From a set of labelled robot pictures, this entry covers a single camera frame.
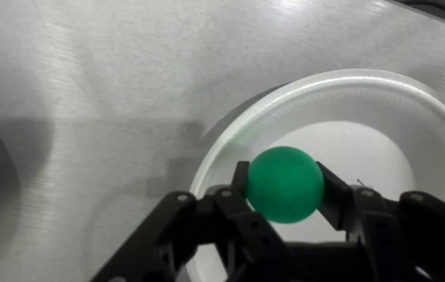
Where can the shallow white foam bowl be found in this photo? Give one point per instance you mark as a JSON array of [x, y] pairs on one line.
[[380, 104]]

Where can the green ball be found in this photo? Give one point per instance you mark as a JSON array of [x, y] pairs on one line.
[[286, 182]]

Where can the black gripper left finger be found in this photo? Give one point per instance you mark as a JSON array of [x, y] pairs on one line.
[[208, 236]]

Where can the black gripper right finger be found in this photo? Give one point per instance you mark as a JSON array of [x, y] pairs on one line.
[[405, 240]]

